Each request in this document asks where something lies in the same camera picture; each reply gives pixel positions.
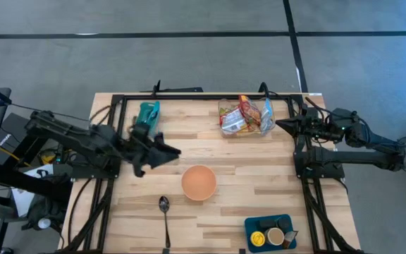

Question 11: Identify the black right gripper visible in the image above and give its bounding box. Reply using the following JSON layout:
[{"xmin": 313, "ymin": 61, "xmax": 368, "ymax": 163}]
[{"xmin": 275, "ymin": 105, "xmax": 345, "ymax": 143}]

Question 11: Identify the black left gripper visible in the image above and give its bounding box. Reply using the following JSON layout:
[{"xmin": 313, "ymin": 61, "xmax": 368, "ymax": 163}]
[{"xmin": 120, "ymin": 123, "xmax": 182, "ymax": 178}]

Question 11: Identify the blue ramen packet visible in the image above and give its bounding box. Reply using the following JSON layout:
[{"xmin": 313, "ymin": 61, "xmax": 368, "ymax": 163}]
[{"xmin": 259, "ymin": 97, "xmax": 276, "ymax": 135}]

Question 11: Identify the dark red ramen packet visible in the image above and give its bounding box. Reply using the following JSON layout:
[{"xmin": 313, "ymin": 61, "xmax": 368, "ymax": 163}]
[{"xmin": 238, "ymin": 94, "xmax": 262, "ymax": 128}]

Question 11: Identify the dark long handled spoon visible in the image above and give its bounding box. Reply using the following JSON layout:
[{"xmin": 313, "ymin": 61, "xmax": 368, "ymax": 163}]
[{"xmin": 157, "ymin": 195, "xmax": 172, "ymax": 250}]

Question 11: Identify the red orange ramen packet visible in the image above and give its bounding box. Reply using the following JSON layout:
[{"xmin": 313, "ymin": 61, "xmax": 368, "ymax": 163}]
[{"xmin": 219, "ymin": 107, "xmax": 250, "ymax": 137}]

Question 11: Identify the thyme spice jar black cap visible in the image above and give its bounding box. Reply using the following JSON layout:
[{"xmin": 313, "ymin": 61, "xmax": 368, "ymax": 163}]
[{"xmin": 276, "ymin": 216, "xmax": 293, "ymax": 232}]

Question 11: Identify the dark green small box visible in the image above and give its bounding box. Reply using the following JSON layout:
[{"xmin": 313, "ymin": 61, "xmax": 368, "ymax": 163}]
[{"xmin": 258, "ymin": 218, "xmax": 277, "ymax": 230}]

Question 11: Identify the small cup with brown liquid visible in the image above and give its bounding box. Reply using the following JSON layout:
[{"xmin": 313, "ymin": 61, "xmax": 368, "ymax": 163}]
[{"xmin": 265, "ymin": 227, "xmax": 285, "ymax": 247}]

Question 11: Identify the yellow lid seasoning can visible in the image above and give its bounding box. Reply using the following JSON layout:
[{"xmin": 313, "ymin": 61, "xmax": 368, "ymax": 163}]
[{"xmin": 250, "ymin": 231, "xmax": 266, "ymax": 248}]

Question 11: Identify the teal plastic cup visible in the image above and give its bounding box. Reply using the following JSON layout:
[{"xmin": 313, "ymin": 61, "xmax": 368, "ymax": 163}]
[{"xmin": 135, "ymin": 101, "xmax": 161, "ymax": 138}]

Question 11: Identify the peach ceramic bowl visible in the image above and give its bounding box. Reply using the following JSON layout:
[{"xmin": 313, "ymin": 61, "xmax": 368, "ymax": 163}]
[{"xmin": 180, "ymin": 164, "xmax": 219, "ymax": 202}]

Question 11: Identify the clear plastic container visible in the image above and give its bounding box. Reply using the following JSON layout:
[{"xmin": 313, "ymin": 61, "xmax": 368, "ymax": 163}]
[{"xmin": 218, "ymin": 97, "xmax": 277, "ymax": 139}]

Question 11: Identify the teal plastic tray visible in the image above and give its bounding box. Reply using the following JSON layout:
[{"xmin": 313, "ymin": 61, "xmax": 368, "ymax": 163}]
[{"xmin": 244, "ymin": 214, "xmax": 298, "ymax": 253}]

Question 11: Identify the white paper sheet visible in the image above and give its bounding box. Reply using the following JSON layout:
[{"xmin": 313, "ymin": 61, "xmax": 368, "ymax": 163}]
[{"xmin": 11, "ymin": 163, "xmax": 54, "ymax": 218}]

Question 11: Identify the black equipment case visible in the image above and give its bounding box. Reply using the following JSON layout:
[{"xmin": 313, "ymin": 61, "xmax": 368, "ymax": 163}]
[{"xmin": 0, "ymin": 111, "xmax": 40, "ymax": 167}]

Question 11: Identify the black cable loop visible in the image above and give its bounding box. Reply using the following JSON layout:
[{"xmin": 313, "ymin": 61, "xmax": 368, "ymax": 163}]
[{"xmin": 258, "ymin": 81, "xmax": 271, "ymax": 98}]

